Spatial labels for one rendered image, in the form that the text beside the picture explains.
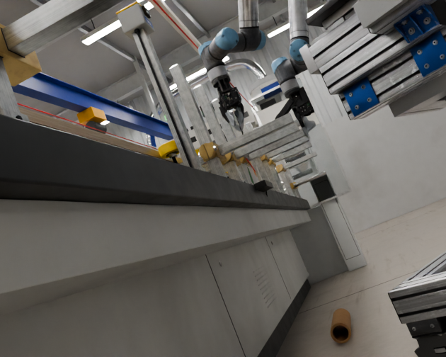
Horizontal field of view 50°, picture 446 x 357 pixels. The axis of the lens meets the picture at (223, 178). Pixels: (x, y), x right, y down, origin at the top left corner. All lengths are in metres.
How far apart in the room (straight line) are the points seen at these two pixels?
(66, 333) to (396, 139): 9.99
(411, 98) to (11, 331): 1.21
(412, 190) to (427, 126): 1.36
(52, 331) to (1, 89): 0.43
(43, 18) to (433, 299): 1.10
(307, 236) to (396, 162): 6.37
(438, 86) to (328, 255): 3.07
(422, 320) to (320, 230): 3.06
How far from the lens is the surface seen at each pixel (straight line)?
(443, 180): 10.64
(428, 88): 1.52
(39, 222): 0.59
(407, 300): 1.39
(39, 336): 0.86
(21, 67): 0.70
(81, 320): 0.96
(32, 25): 0.66
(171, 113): 1.31
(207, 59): 1.86
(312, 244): 4.41
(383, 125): 10.67
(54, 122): 1.12
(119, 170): 0.74
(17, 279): 0.53
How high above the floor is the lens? 0.47
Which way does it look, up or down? 9 degrees up
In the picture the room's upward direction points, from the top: 22 degrees counter-clockwise
